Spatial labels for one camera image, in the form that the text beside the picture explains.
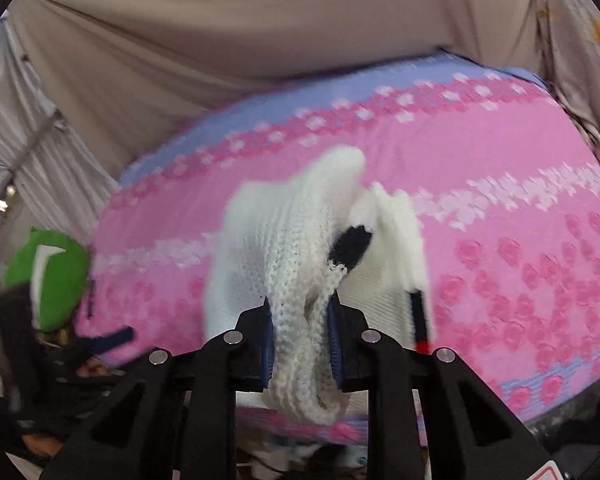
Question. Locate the white red navy knit sweater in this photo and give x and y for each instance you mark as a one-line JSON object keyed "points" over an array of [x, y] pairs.
{"points": [[290, 230]]}

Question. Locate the pink floral bed sheet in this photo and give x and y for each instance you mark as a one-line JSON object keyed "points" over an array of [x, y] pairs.
{"points": [[495, 280]]}

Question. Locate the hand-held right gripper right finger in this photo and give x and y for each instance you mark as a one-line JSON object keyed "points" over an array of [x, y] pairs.
{"points": [[336, 355]]}

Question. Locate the white pleated curtain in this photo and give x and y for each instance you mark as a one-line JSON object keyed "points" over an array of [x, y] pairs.
{"points": [[35, 170]]}

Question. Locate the beige backdrop cloth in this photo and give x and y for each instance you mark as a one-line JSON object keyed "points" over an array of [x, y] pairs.
{"points": [[280, 25]]}

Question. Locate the pale floral curtain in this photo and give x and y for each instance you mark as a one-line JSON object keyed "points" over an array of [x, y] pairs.
{"points": [[580, 45]]}

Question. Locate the green plush pillow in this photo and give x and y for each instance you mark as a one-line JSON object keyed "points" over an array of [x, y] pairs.
{"points": [[55, 280]]}

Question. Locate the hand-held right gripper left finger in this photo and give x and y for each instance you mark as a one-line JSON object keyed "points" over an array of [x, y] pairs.
{"points": [[266, 355]]}

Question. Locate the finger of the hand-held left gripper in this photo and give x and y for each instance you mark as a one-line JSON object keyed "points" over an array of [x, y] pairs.
{"points": [[115, 338]]}

